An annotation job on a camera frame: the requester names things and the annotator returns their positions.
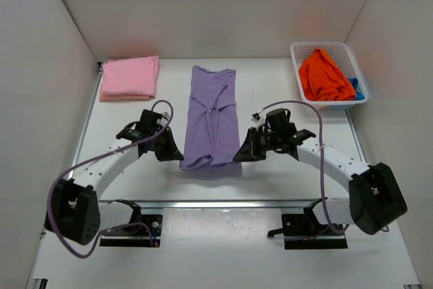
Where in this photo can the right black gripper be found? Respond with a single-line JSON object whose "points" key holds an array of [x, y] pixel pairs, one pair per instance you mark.
{"points": [[255, 143]]}

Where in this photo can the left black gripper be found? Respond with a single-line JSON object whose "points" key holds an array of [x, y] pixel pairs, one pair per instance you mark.
{"points": [[162, 142]]}

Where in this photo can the purple t shirt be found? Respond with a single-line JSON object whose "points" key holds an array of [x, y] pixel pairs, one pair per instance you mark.
{"points": [[212, 134]]}

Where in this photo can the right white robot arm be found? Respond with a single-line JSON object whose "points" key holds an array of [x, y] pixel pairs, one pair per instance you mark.
{"points": [[374, 198]]}

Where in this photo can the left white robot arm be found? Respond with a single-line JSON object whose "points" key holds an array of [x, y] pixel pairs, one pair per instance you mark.
{"points": [[75, 212]]}

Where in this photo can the folded pink t shirt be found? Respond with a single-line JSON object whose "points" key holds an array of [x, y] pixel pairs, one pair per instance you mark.
{"points": [[129, 79]]}

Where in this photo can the orange t shirt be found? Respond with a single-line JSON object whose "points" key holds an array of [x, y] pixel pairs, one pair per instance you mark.
{"points": [[323, 81]]}

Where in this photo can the blue t shirt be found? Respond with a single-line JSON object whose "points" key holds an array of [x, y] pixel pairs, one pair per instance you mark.
{"points": [[355, 84]]}

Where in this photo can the white plastic basket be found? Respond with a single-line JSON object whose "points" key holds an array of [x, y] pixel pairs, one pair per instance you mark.
{"points": [[344, 59]]}

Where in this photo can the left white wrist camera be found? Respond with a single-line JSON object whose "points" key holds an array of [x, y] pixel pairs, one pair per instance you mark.
{"points": [[163, 119]]}

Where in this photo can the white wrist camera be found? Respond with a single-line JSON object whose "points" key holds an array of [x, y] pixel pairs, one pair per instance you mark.
{"points": [[258, 119], [163, 119]]}

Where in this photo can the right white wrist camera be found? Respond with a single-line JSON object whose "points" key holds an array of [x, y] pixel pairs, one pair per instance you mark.
{"points": [[258, 119]]}

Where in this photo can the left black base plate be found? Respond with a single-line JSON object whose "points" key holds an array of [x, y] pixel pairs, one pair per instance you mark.
{"points": [[136, 236]]}

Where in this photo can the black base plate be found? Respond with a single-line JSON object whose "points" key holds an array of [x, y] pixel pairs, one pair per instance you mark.
{"points": [[300, 233], [136, 236]]}

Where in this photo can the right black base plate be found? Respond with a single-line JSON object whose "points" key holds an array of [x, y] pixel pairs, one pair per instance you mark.
{"points": [[300, 233]]}

